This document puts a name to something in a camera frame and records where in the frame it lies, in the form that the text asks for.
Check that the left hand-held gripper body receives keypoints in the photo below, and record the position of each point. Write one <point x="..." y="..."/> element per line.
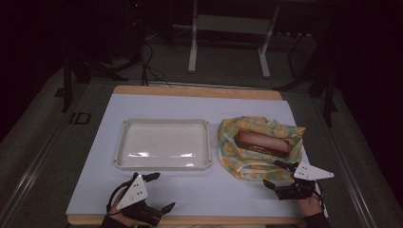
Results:
<point x="134" y="193"/>

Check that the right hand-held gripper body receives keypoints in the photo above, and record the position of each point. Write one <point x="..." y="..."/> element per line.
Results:
<point x="301" y="183"/>

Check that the brown box with pink top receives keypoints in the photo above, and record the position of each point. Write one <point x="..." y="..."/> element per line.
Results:
<point x="263" y="142"/>

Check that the yellow green patterned cloth bag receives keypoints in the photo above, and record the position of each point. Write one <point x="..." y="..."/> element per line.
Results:
<point x="231" y="152"/>

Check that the person's right hand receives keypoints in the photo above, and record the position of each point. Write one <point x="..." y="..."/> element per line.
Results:
<point x="309" y="205"/>

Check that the person's left hand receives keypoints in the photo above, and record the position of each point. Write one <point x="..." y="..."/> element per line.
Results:
<point x="116" y="214"/>

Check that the white table mat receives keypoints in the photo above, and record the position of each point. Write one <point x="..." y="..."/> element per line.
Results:
<point x="190" y="190"/>

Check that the white plastic tray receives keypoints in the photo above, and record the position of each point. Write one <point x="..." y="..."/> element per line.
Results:
<point x="164" y="144"/>

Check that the black metal stand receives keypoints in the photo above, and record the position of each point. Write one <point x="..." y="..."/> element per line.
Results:
<point x="67" y="88"/>
<point x="329" y="101"/>

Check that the white metal stand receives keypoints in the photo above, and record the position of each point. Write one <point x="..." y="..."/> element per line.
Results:
<point x="192" y="47"/>

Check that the metal floor rail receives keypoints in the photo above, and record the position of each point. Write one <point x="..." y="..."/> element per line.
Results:
<point x="31" y="177"/>
<point x="351" y="177"/>

